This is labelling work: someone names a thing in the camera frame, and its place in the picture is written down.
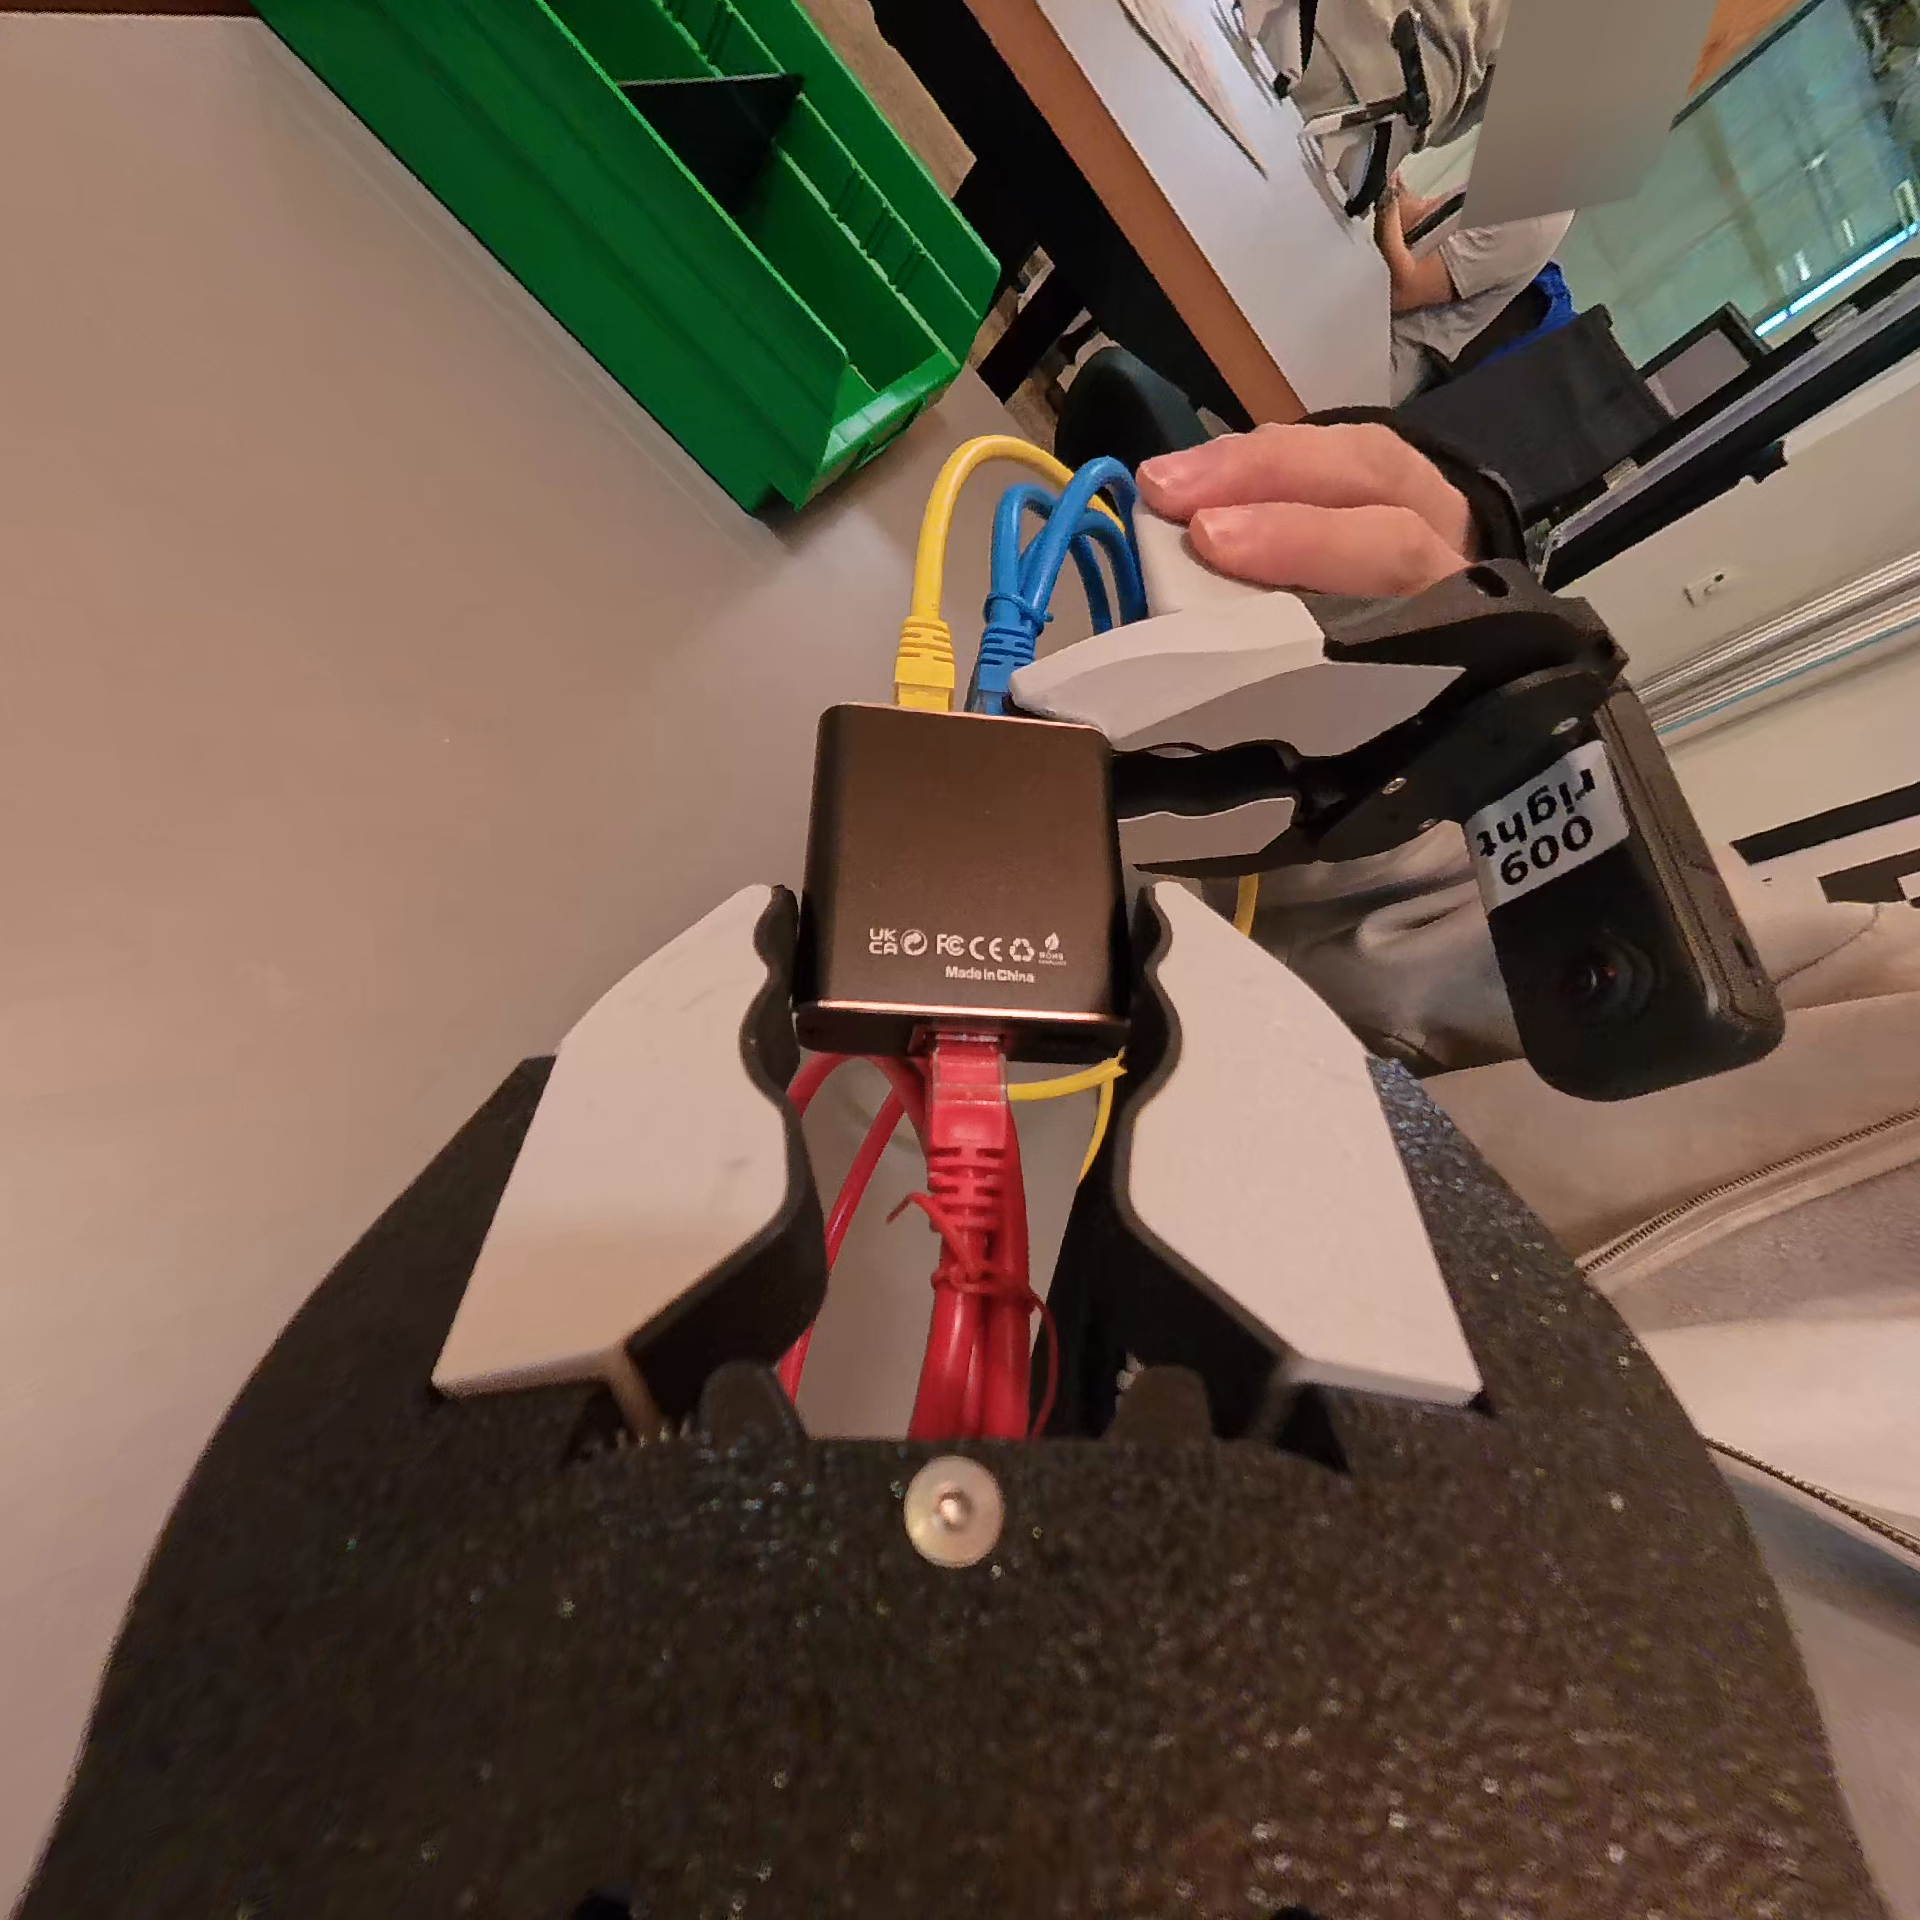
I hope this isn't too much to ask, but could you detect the person's right hand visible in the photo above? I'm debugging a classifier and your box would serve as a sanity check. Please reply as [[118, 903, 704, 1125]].
[[1136, 406, 1525, 599]]

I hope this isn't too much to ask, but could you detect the black ethernet splitter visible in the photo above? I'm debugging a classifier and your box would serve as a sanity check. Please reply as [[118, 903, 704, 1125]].
[[791, 703, 1134, 1066]]

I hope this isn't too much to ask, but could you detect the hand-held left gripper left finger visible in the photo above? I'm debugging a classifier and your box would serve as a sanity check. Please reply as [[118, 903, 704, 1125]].
[[431, 886, 830, 1433]]

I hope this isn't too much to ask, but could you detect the green plastic bin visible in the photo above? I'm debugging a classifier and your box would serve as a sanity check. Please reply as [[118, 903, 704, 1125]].
[[247, 0, 1004, 515]]

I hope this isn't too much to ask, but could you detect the yellow ethernet cable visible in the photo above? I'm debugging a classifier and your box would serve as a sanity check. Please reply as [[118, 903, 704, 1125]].
[[895, 435, 1261, 1186]]

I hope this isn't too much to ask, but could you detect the black office chair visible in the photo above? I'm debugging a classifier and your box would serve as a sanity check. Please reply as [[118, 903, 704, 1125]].
[[1410, 306, 1636, 512]]

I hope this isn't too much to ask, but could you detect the red ethernet cable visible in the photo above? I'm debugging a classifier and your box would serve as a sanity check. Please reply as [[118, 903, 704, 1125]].
[[775, 1027, 1064, 1446]]

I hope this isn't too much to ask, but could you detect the person's grey zip hoodie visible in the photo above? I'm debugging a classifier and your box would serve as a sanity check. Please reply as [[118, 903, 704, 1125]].
[[1246, 839, 1920, 1562]]

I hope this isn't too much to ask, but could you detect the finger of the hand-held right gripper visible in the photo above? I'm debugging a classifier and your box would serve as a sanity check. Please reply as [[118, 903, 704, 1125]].
[[1008, 594, 1470, 753], [1113, 744, 1352, 875]]

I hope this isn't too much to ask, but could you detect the blue ethernet cable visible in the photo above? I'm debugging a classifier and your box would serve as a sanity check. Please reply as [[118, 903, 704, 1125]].
[[959, 456, 1149, 714]]

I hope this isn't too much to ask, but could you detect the black framed sign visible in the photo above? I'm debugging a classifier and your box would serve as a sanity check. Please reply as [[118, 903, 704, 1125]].
[[1726, 781, 1920, 918]]

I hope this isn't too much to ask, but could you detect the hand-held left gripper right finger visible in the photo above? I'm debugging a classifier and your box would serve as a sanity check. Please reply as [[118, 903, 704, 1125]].
[[1092, 886, 1487, 1443]]

